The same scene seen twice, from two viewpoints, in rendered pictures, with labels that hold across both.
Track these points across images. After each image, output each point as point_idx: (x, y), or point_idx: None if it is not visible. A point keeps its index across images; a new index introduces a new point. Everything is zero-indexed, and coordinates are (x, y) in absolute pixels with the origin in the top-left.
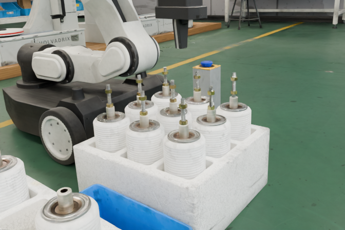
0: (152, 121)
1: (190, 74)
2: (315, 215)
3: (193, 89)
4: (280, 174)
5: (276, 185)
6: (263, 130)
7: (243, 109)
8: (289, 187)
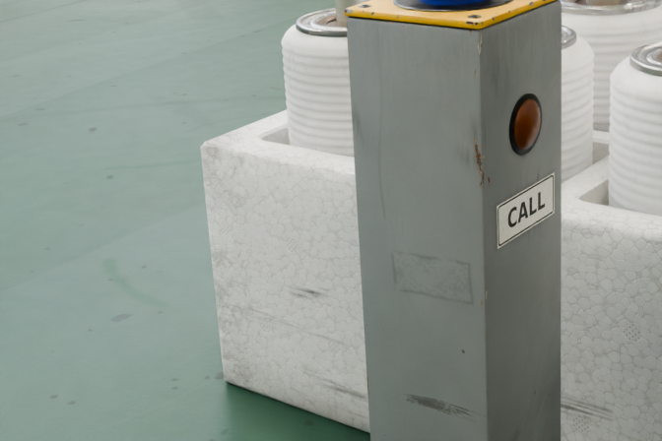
0: None
1: None
2: (148, 291)
3: (561, 158)
4: (136, 420)
5: (191, 377)
6: (234, 132)
7: (324, 10)
8: (146, 369)
